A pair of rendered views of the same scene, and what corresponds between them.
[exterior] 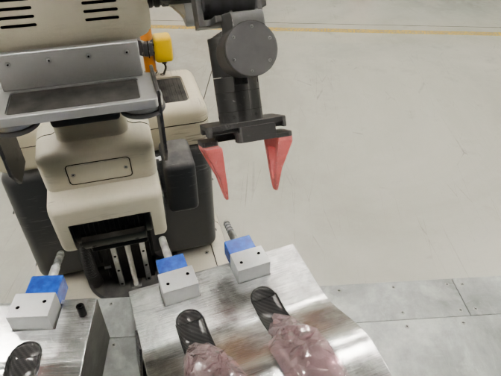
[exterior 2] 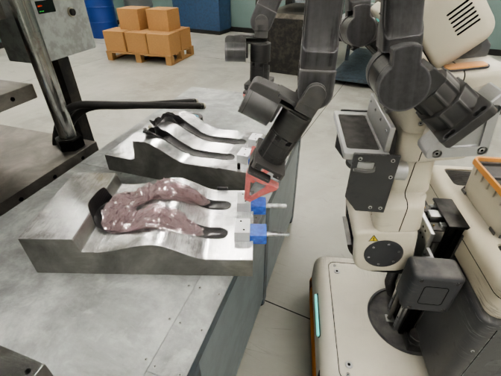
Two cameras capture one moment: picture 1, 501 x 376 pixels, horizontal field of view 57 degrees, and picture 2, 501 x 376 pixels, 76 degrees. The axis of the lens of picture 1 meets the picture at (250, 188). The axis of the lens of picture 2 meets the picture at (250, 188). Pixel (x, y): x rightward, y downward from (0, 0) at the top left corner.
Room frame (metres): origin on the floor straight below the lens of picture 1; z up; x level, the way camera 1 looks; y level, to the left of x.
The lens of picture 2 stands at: (0.70, -0.52, 1.39)
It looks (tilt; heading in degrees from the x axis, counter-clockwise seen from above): 36 degrees down; 112
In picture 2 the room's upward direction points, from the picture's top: straight up
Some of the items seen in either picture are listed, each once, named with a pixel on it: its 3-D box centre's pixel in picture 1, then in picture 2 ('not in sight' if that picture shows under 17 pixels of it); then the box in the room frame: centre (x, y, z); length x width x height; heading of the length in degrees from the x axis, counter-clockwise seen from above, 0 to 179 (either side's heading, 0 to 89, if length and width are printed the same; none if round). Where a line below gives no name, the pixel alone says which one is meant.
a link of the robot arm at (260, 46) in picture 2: not in sight; (258, 51); (0.35, 0.38, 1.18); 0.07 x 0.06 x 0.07; 21
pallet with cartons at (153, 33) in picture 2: not in sight; (148, 33); (-3.11, 4.24, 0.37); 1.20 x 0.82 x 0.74; 5
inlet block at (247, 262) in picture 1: (238, 248); (262, 233); (0.50, 0.02, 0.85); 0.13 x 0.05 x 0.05; 21
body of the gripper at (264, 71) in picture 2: not in sight; (259, 74); (0.35, 0.38, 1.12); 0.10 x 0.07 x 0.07; 94
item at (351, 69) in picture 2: not in sight; (372, 36); (0.39, 4.83, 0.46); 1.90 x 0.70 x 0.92; 87
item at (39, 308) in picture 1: (48, 287); (259, 162); (0.40, 0.27, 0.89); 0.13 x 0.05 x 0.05; 3
